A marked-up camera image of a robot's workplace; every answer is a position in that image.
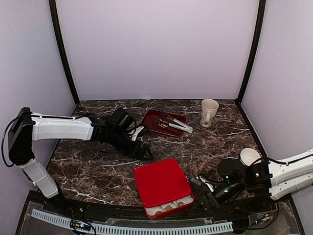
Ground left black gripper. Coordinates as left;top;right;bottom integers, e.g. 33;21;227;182
109;128;154;161

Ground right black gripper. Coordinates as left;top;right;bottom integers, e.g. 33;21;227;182
188;179;246;217

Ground red box lid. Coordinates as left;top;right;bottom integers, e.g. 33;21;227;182
134;158;191;208

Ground small brown chocolate piece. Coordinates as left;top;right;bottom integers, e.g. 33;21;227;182
165;205;173;211

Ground metal tongs white handles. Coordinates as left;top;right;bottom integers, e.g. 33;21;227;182
152;110;193;133

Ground red box with liners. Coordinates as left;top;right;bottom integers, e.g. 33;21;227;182
144;193;195;220

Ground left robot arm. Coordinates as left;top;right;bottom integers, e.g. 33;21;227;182
2;107;154;213

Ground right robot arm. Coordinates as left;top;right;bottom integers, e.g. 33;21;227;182
189;148;313;217

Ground dark red tray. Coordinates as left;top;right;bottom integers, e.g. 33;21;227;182
141;109;184;138

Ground white bowl dark base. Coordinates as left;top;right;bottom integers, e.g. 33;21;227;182
240;148;261;166

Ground cream mug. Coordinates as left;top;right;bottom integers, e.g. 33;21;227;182
200;99;219;128

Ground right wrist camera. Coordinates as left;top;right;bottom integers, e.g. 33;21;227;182
217;159;245;185

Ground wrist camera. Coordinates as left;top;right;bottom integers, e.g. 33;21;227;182
108;108;137;132
217;159;245;185

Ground grey cable duct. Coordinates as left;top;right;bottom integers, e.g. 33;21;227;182
31;209;234;235

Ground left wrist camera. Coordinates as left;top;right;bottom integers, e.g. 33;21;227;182
108;108;137;132

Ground left black frame post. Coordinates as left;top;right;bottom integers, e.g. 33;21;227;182
48;0;80;105

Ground black frame post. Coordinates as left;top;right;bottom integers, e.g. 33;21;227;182
236;0;266;105
48;0;80;105

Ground right black frame post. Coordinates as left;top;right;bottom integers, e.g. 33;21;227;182
236;0;266;105

